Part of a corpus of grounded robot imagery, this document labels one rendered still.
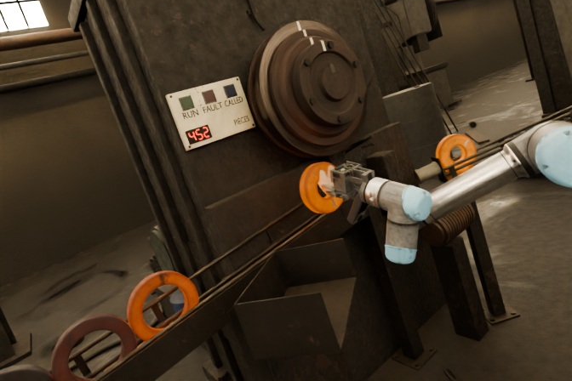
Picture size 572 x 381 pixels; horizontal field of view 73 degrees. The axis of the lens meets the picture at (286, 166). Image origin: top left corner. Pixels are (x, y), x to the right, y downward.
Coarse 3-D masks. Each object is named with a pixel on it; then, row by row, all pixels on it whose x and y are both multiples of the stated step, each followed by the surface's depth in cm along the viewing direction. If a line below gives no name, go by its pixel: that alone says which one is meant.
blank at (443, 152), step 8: (448, 136) 151; (456, 136) 150; (464, 136) 150; (440, 144) 150; (448, 144) 149; (456, 144) 150; (464, 144) 150; (472, 144) 151; (440, 152) 149; (448, 152) 150; (464, 152) 152; (472, 152) 151; (440, 160) 150; (448, 160) 150; (472, 160) 151; (464, 168) 151
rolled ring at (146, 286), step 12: (156, 276) 101; (168, 276) 103; (180, 276) 105; (144, 288) 99; (180, 288) 105; (192, 288) 106; (132, 300) 98; (144, 300) 99; (192, 300) 106; (132, 312) 97; (132, 324) 97; (144, 324) 99; (144, 336) 99
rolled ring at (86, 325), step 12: (72, 324) 92; (84, 324) 91; (96, 324) 92; (108, 324) 94; (120, 324) 95; (60, 336) 90; (72, 336) 89; (120, 336) 95; (132, 336) 97; (60, 348) 88; (132, 348) 96; (60, 360) 88; (60, 372) 88; (72, 372) 91
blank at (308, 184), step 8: (312, 168) 114; (320, 168) 115; (304, 176) 113; (312, 176) 113; (304, 184) 112; (312, 184) 113; (304, 192) 112; (312, 192) 113; (304, 200) 113; (312, 200) 112; (320, 200) 114; (328, 200) 116; (336, 200) 117; (312, 208) 113; (320, 208) 114; (328, 208) 115; (336, 208) 117
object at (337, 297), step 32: (288, 256) 106; (320, 256) 103; (256, 288) 93; (288, 288) 108; (320, 288) 102; (352, 288) 97; (256, 320) 83; (288, 320) 80; (320, 320) 78; (256, 352) 85; (288, 352) 82; (320, 352) 80
